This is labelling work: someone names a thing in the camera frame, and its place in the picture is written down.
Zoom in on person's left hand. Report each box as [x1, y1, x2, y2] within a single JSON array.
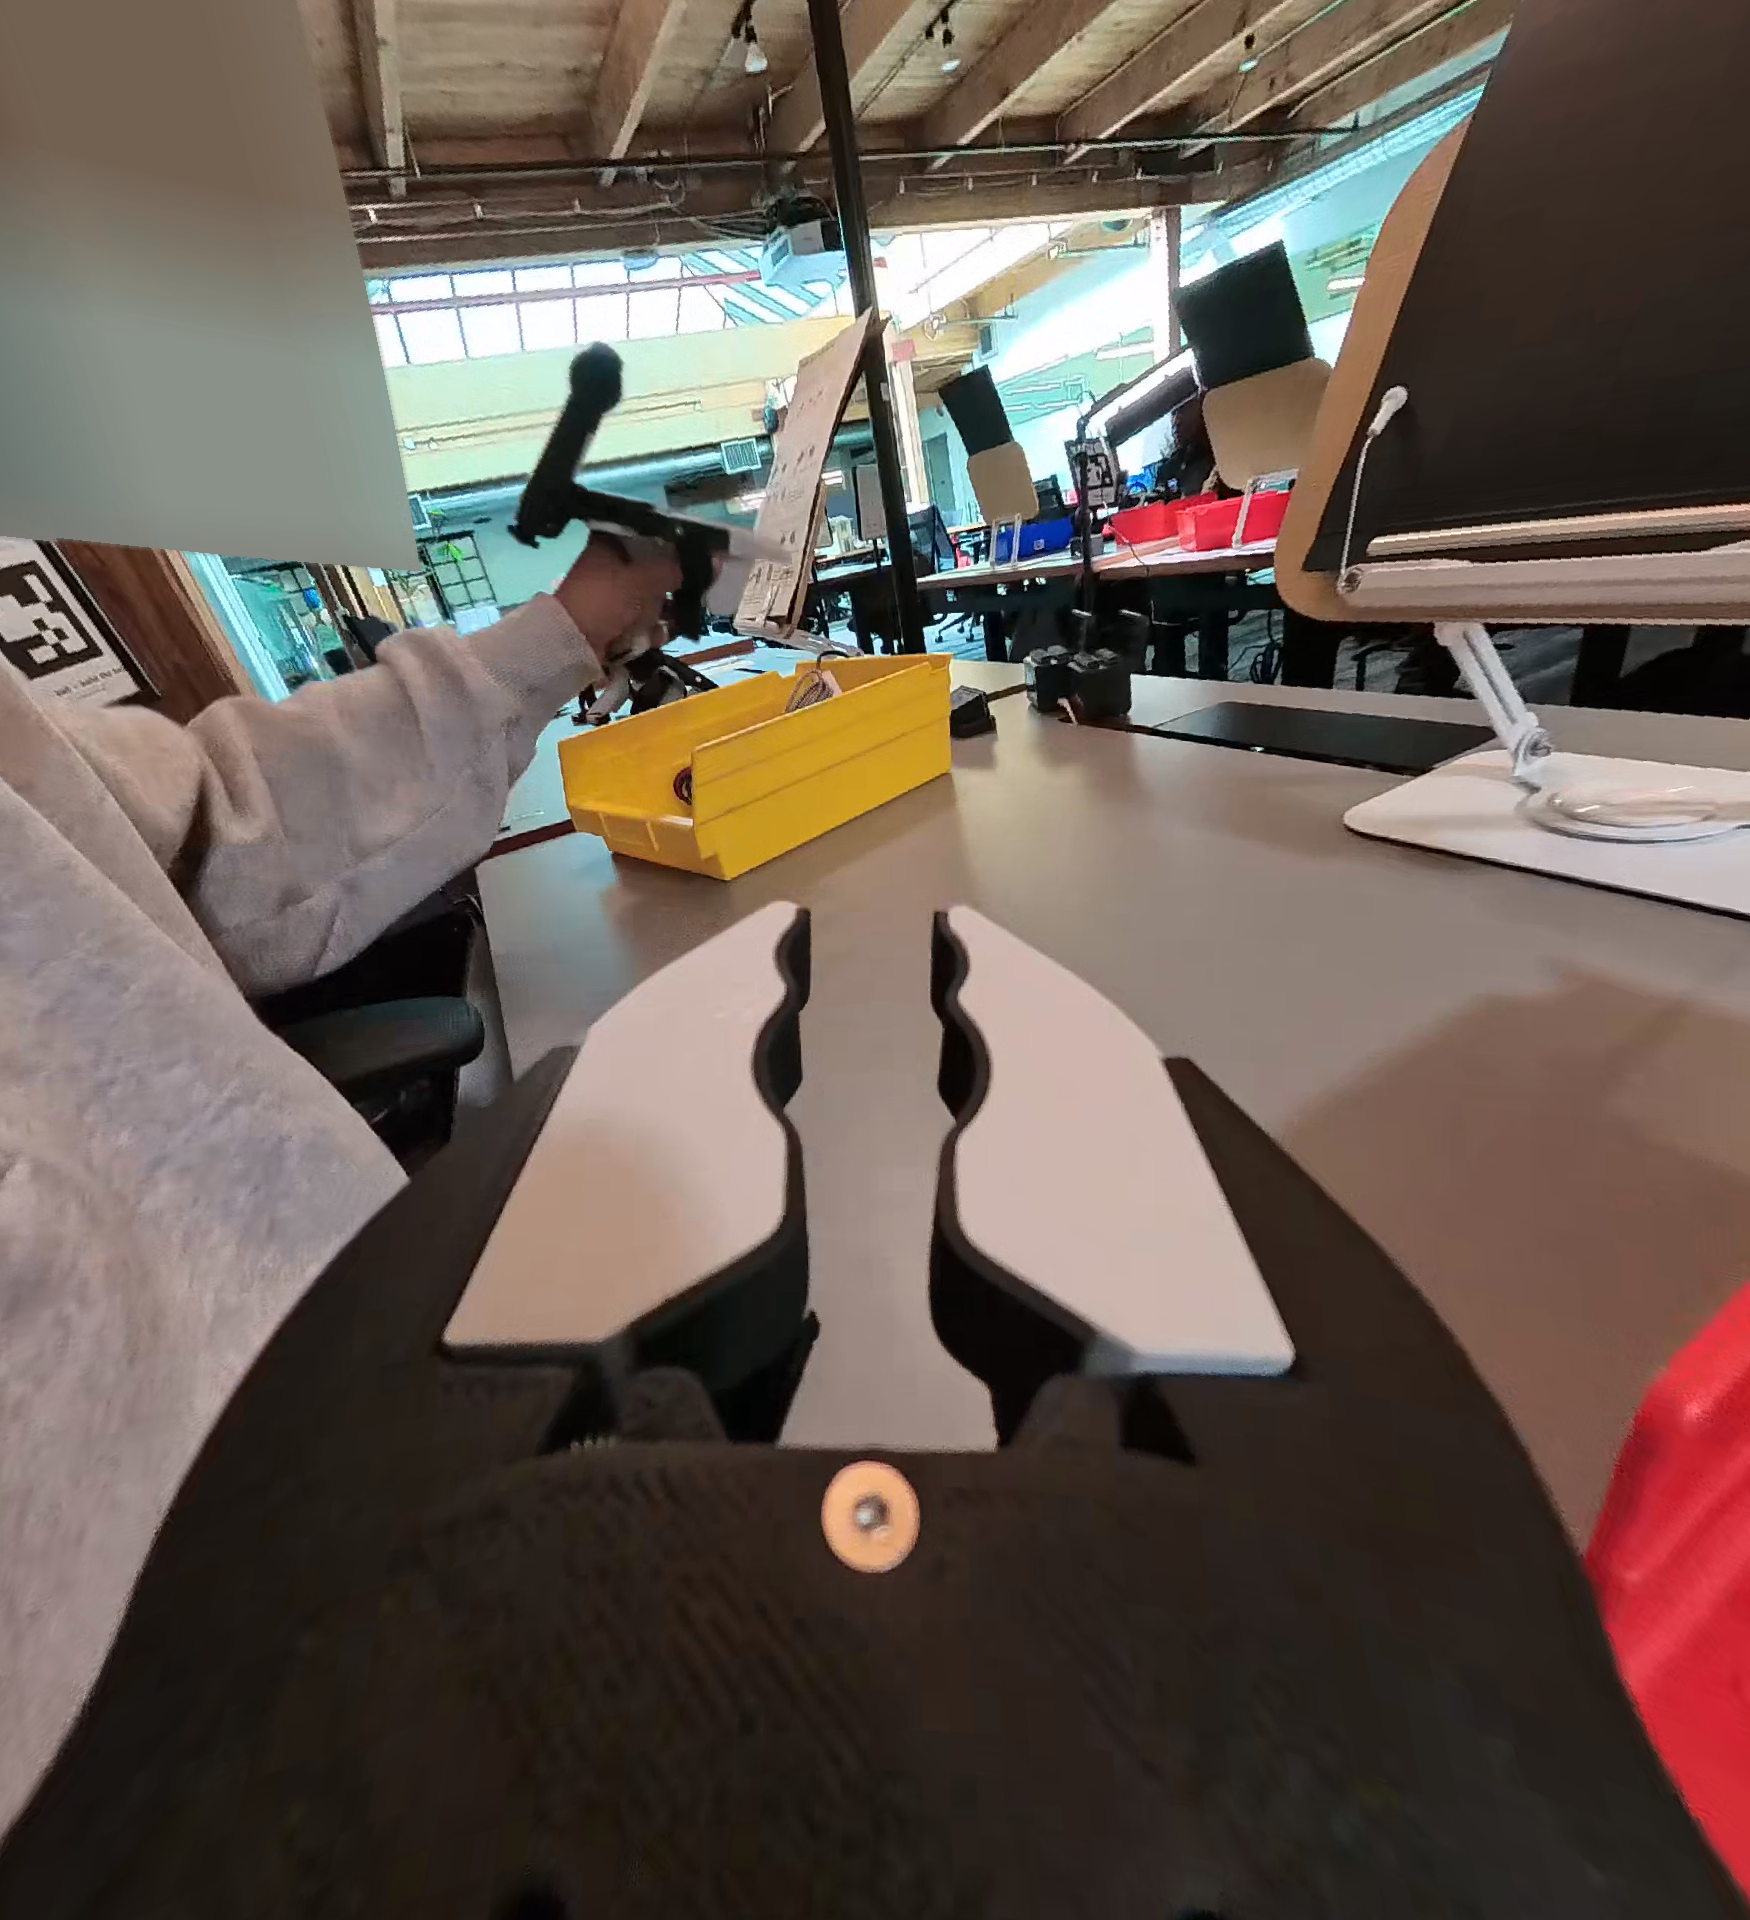
[[553, 532, 681, 671]]

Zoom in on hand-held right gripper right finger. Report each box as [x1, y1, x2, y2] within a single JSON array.
[[930, 903, 1299, 1449]]

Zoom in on grey desk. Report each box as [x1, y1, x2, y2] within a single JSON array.
[[479, 668, 1750, 1561]]

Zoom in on black office chair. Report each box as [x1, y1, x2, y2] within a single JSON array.
[[253, 885, 488, 1157]]

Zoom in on black pole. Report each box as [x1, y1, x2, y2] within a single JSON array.
[[806, 0, 926, 661]]

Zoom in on yellow plastic bin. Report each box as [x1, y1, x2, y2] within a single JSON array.
[[557, 652, 955, 882]]

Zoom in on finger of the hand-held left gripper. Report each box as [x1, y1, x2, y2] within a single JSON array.
[[598, 507, 741, 569]]

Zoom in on red storage bin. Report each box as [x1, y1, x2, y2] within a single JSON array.
[[1108, 487, 1289, 549]]

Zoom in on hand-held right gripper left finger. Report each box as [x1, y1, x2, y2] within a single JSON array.
[[440, 899, 822, 1444]]

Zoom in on plywood sign board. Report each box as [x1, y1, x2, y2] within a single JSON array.
[[733, 306, 878, 632]]

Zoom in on person's grey sweatshirt torso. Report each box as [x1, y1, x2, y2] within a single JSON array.
[[0, 572, 416, 1911]]

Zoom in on white fiducial marker card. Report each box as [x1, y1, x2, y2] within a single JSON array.
[[0, 532, 157, 708]]

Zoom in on red plastic bin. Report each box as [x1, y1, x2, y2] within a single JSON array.
[[1585, 1200, 1750, 1920]]

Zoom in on ceiling projector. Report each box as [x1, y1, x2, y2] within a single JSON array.
[[759, 195, 848, 287]]

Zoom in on black handheld device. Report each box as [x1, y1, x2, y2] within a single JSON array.
[[574, 646, 720, 722]]

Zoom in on black battery charger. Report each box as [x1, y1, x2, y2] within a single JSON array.
[[1023, 608, 1149, 722]]

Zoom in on black desk cable cover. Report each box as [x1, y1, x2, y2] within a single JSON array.
[[1152, 702, 1492, 774]]

